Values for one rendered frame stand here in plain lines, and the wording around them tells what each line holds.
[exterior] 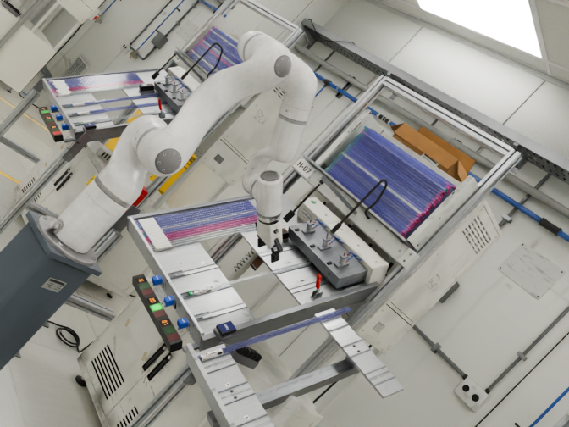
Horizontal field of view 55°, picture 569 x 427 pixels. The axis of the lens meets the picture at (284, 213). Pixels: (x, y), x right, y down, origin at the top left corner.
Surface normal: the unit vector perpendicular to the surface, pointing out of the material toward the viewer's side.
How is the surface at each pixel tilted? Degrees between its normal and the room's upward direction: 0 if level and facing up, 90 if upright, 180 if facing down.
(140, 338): 90
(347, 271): 43
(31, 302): 90
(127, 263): 90
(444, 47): 90
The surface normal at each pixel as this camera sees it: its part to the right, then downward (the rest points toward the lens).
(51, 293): 0.57, 0.57
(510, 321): -0.51, -0.44
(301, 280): 0.16, -0.83
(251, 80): -0.08, 0.76
